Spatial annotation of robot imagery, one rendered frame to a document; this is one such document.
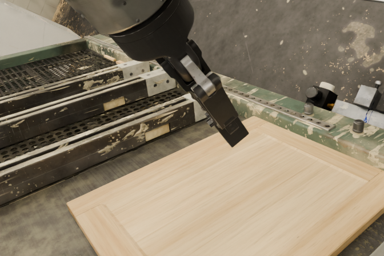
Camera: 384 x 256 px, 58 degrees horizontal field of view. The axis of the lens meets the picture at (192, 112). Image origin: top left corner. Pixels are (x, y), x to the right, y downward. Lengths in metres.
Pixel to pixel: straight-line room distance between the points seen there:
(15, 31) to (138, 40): 4.26
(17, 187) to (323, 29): 1.76
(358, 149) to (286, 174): 0.17
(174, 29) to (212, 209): 0.48
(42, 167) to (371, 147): 0.75
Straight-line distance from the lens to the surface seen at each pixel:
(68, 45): 2.11
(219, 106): 0.35
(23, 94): 1.35
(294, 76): 2.11
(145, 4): 0.27
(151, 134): 0.98
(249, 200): 0.73
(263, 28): 2.39
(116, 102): 1.23
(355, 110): 1.07
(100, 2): 0.26
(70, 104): 1.17
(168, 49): 0.30
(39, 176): 0.90
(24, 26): 4.53
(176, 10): 0.29
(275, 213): 0.70
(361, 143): 0.88
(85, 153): 0.91
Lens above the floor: 1.70
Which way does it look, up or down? 42 degrees down
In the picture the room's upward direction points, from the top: 70 degrees counter-clockwise
